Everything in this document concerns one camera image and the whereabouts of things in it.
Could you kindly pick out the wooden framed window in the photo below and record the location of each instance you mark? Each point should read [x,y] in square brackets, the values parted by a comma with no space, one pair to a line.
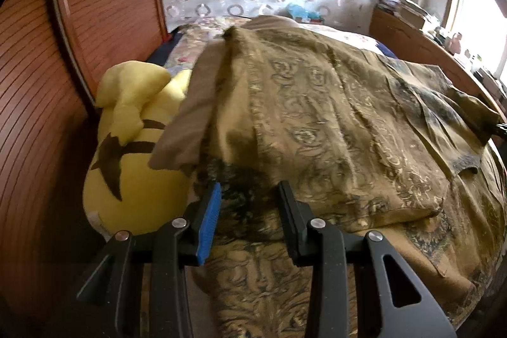
[483,13]

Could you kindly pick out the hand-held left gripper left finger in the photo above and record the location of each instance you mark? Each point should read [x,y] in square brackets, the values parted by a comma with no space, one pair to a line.
[208,223]

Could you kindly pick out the flat cardboard box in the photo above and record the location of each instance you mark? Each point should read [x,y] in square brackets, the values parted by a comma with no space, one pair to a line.
[412,19]

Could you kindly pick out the stack of papers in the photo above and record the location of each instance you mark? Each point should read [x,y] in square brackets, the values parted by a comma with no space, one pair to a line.
[386,5]

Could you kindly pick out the brown patterned garment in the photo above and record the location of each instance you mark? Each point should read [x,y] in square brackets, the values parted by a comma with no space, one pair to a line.
[336,124]

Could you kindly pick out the wooden slatted wardrobe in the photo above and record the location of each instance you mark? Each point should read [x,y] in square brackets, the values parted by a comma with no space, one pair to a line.
[111,5]

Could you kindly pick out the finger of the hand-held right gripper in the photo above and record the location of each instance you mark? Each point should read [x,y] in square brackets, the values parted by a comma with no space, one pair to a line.
[500,130]

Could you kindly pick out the low wooden cabinet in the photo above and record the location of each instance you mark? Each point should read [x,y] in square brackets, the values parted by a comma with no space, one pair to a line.
[400,29]

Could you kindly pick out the blue plastic bag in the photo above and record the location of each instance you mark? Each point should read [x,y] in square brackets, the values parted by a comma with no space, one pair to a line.
[297,10]

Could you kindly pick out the yellow plush toy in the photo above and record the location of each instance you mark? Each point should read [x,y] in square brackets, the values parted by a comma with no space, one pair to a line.
[130,179]

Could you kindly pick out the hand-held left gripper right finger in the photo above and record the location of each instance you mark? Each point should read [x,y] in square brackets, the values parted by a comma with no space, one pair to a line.
[291,227]

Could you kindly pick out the floral bed blanket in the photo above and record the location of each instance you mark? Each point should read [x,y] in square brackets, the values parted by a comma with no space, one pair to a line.
[186,41]

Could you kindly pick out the small cardboard box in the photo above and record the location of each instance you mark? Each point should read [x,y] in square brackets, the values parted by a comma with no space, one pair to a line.
[315,20]

